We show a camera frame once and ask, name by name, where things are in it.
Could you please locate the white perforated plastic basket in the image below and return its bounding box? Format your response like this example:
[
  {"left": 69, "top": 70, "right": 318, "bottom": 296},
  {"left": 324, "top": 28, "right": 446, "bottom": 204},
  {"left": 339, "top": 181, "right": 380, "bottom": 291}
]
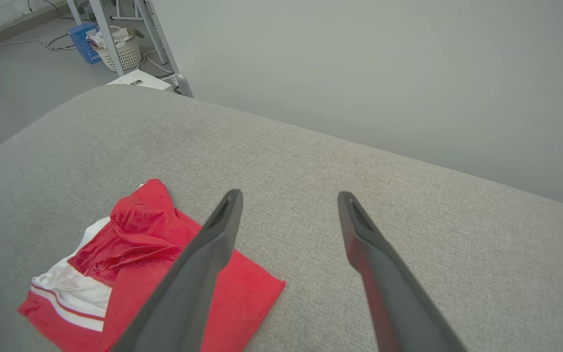
[{"left": 88, "top": 27, "right": 143, "bottom": 72}]

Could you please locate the white cable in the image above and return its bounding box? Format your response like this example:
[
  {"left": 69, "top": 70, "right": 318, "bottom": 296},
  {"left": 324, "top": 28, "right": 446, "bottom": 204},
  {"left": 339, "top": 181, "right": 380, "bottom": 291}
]
[
  {"left": 139, "top": 49, "right": 177, "bottom": 79},
  {"left": 0, "top": 27, "right": 78, "bottom": 52}
]

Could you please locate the crumpled packaging waste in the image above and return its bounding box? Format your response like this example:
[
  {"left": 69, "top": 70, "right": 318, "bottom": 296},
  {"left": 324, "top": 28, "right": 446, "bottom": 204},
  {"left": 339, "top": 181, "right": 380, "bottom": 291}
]
[{"left": 86, "top": 28, "right": 130, "bottom": 49}]

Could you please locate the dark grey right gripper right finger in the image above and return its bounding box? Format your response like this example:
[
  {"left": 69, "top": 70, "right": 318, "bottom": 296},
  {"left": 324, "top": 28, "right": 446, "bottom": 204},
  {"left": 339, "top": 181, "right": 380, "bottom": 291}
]
[{"left": 337, "top": 191, "right": 468, "bottom": 352}]

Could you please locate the red garment with white trim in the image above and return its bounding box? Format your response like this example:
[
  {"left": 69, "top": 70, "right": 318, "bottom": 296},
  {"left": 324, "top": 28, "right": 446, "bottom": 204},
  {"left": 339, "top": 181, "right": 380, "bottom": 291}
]
[{"left": 18, "top": 178, "right": 287, "bottom": 352}]

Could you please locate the blue cardboard box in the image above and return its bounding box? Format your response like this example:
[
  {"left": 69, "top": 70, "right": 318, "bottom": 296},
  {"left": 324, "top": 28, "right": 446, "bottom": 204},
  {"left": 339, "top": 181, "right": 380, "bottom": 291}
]
[{"left": 67, "top": 22, "right": 102, "bottom": 65}]

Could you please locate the white metal table frame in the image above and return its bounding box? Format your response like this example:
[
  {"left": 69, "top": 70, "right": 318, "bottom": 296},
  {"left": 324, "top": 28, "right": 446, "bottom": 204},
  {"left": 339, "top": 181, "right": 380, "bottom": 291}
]
[{"left": 66, "top": 0, "right": 194, "bottom": 98}]

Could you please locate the grey fabric sofa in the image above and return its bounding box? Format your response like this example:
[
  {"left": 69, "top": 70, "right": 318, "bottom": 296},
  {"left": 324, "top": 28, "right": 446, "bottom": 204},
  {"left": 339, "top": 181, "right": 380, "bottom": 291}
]
[{"left": 0, "top": 84, "right": 563, "bottom": 352}]

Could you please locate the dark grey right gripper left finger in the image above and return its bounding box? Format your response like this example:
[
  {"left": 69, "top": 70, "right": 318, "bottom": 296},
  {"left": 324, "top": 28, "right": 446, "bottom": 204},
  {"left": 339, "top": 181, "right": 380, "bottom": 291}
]
[{"left": 110, "top": 189, "right": 244, "bottom": 352}]

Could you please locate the white metal box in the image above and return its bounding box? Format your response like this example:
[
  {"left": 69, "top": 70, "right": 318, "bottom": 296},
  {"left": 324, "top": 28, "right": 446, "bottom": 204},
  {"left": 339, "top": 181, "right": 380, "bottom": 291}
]
[{"left": 106, "top": 68, "right": 173, "bottom": 92}]

